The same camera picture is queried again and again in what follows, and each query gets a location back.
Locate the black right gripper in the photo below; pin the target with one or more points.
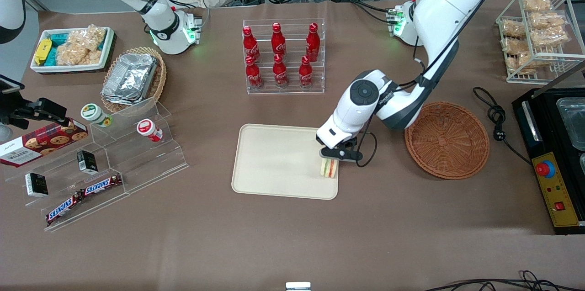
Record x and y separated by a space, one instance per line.
23 114

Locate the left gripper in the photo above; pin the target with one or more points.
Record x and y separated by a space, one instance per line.
318 140

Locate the triangular sandwich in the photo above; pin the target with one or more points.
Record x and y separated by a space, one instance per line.
329 169

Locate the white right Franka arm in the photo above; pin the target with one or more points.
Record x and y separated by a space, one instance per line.
160 26

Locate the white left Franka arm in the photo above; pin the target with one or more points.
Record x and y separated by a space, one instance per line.
448 3

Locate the cream plastic serving tray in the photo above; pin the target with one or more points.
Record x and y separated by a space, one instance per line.
279 161

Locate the oval tan wicker basket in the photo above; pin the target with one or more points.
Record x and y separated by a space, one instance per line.
160 81

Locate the round brown wicker basket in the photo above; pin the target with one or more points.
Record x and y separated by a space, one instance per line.
448 140

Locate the red Walkers cookie box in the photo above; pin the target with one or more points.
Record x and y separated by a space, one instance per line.
41 142

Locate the green lid yogurt cup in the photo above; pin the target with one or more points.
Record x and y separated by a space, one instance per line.
93 113

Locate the yellow snack packet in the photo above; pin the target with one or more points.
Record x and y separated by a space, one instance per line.
42 51

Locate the clear rice cracker bag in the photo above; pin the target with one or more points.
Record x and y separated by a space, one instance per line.
75 55
89 37

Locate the small black box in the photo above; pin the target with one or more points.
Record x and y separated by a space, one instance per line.
36 184
87 162

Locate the teal snack packet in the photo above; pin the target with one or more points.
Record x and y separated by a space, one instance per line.
58 39

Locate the clear acrylic bottle rack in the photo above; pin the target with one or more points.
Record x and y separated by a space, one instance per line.
292 90

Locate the red cola bottle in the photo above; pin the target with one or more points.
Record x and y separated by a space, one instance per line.
312 43
249 44
278 42
279 73
305 74
253 75

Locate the white rectangular snack bin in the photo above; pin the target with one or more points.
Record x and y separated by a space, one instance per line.
107 49

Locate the aluminium foil container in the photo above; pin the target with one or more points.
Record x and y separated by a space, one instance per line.
130 78

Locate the Snickers chocolate bar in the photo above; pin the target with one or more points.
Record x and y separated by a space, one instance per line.
101 185
64 208

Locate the red lid yogurt cup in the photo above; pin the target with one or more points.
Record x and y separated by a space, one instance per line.
147 129

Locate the clear acrylic step display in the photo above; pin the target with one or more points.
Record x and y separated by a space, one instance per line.
137 163

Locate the bagged bread pastry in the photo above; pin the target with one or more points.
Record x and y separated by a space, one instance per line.
550 37
515 45
536 3
518 63
547 20
513 29

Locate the red emergency stop button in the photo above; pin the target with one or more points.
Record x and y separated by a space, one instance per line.
545 169

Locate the black yellow control box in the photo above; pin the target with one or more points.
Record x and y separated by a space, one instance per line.
555 190

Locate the steel pan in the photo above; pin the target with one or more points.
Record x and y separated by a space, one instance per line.
573 122

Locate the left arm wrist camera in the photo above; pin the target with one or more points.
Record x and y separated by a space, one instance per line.
353 156

